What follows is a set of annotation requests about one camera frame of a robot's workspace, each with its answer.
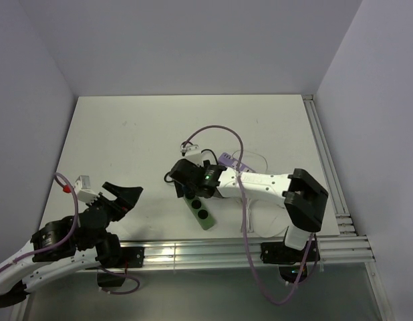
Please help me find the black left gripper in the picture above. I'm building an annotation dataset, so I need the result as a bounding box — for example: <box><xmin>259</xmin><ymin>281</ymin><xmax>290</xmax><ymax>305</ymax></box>
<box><xmin>87</xmin><ymin>181</ymin><xmax>143</xmax><ymax>221</ymax></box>

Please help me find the green power strip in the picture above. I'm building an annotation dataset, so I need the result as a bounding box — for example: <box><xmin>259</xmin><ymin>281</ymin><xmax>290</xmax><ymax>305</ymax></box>
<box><xmin>183</xmin><ymin>195</ymin><xmax>216</xmax><ymax>231</ymax></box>

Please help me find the blue cube socket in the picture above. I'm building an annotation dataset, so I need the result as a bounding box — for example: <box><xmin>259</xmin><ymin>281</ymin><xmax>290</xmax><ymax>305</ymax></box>
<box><xmin>183</xmin><ymin>187</ymin><xmax>195</xmax><ymax>199</ymax></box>

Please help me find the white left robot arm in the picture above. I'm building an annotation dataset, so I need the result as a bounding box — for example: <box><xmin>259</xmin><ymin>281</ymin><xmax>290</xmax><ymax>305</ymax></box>
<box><xmin>0</xmin><ymin>181</ymin><xmax>143</xmax><ymax>308</ymax></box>

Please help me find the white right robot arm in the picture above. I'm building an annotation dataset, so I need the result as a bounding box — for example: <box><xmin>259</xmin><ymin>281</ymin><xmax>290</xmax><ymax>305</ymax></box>
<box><xmin>169</xmin><ymin>158</ymin><xmax>329</xmax><ymax>261</ymax></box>

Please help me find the purple power strip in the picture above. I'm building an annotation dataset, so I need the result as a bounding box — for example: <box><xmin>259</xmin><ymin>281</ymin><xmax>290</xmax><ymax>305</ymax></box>
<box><xmin>218</xmin><ymin>152</ymin><xmax>255</xmax><ymax>173</ymax></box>

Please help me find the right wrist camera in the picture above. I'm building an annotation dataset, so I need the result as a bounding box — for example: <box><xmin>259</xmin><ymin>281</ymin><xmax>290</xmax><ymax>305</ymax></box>
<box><xmin>180</xmin><ymin>142</ymin><xmax>202</xmax><ymax>167</ymax></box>

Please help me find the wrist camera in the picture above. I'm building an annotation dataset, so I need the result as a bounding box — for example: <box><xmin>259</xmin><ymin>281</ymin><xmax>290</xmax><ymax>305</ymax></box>
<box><xmin>74</xmin><ymin>175</ymin><xmax>100</xmax><ymax>206</ymax></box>
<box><xmin>180</xmin><ymin>142</ymin><xmax>202</xmax><ymax>167</ymax></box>

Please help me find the black power cord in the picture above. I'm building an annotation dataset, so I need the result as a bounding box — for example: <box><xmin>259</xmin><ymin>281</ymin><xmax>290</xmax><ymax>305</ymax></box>
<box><xmin>163</xmin><ymin>148</ymin><xmax>221</xmax><ymax>185</ymax></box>

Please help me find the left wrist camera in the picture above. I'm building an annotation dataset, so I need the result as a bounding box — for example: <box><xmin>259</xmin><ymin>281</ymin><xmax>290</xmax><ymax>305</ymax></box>
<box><xmin>74</xmin><ymin>175</ymin><xmax>100</xmax><ymax>206</ymax></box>

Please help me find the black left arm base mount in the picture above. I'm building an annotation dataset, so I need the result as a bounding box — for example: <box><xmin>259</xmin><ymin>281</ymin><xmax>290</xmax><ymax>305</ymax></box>
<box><xmin>96</xmin><ymin>246</ymin><xmax>145</xmax><ymax>295</ymax></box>

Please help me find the white power strip cord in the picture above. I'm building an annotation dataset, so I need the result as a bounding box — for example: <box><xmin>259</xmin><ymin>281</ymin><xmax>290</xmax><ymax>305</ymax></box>
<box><xmin>239</xmin><ymin>199</ymin><xmax>257</xmax><ymax>233</ymax></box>

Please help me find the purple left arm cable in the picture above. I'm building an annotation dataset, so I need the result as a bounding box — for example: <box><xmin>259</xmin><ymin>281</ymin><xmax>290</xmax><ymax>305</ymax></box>
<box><xmin>0</xmin><ymin>173</ymin><xmax>141</xmax><ymax>296</ymax></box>

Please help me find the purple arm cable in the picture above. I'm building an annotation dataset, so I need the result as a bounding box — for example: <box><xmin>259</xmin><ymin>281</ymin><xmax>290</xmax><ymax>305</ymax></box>
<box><xmin>0</xmin><ymin>173</ymin><xmax>141</xmax><ymax>296</ymax></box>
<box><xmin>181</xmin><ymin>125</ymin><xmax>319</xmax><ymax>306</ymax></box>

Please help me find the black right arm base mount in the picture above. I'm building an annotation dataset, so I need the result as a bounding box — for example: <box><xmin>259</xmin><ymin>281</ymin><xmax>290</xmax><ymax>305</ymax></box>
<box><xmin>260</xmin><ymin>241</ymin><xmax>320</xmax><ymax>284</ymax></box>

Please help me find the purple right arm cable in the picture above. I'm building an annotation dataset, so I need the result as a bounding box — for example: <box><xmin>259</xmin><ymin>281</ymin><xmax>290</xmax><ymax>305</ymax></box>
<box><xmin>181</xmin><ymin>125</ymin><xmax>319</xmax><ymax>306</ymax></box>

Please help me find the aluminium table frame rail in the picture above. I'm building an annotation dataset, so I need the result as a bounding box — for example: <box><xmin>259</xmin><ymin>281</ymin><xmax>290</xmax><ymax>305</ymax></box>
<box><xmin>12</xmin><ymin>94</ymin><xmax>394</xmax><ymax>321</ymax></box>

